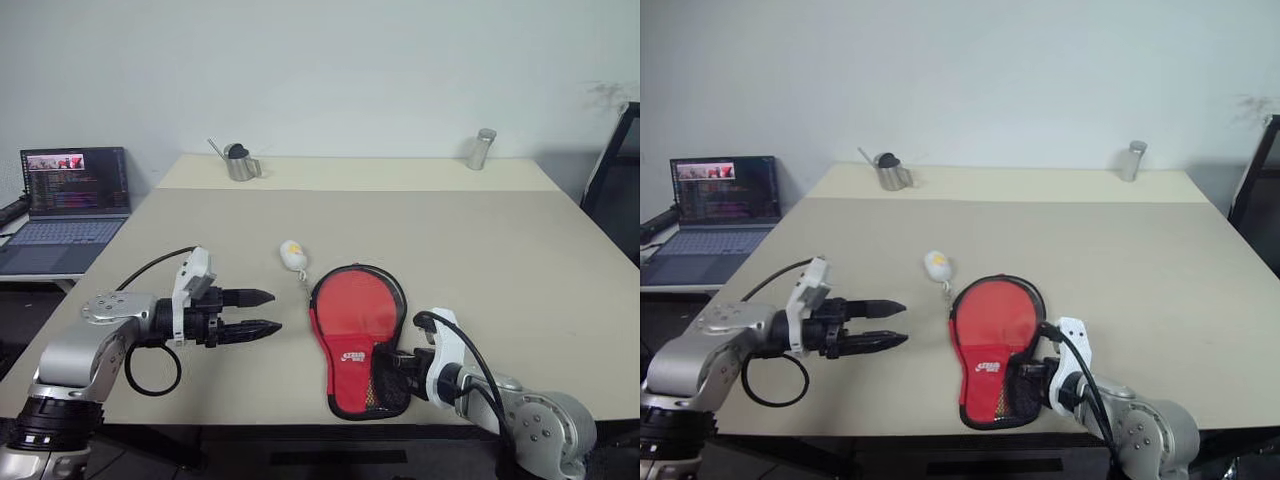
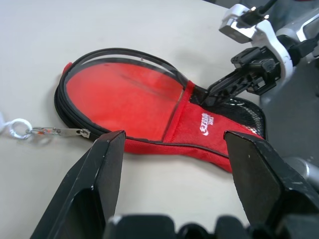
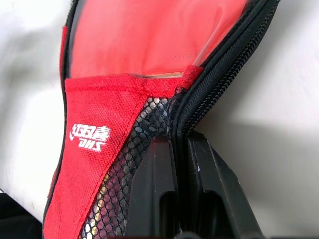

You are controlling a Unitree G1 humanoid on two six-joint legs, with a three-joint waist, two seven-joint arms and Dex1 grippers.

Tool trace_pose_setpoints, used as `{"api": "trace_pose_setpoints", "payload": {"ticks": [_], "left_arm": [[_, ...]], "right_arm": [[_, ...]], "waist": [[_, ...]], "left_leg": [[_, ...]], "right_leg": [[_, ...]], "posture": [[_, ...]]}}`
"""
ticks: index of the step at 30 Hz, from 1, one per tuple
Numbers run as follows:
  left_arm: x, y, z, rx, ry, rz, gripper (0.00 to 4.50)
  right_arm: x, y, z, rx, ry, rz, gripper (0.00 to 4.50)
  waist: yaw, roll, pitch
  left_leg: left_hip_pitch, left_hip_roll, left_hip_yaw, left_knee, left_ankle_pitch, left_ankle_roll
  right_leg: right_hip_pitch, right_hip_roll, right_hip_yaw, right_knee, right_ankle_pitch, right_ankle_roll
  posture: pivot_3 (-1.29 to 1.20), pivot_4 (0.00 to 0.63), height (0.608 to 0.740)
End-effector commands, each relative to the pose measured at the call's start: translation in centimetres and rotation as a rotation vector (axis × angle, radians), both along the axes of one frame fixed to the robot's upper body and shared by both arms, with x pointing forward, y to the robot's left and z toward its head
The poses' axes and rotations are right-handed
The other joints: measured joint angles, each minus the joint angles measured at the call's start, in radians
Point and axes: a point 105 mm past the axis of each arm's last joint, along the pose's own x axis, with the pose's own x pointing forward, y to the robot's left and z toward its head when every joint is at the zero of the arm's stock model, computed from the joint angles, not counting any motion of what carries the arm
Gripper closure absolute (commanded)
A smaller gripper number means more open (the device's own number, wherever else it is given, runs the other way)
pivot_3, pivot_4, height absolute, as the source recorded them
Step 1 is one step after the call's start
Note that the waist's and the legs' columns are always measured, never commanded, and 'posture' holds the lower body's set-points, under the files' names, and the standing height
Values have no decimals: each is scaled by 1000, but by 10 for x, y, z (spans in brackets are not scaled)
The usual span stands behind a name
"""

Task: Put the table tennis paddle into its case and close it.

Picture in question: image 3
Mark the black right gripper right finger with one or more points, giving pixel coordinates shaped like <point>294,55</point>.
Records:
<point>214,199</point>

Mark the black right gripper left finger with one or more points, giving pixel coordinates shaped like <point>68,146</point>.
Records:
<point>154,189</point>

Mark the black and red paddle case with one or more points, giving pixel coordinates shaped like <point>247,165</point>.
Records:
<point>94,119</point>

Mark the red table tennis paddle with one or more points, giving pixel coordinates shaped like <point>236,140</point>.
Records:
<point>149,37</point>

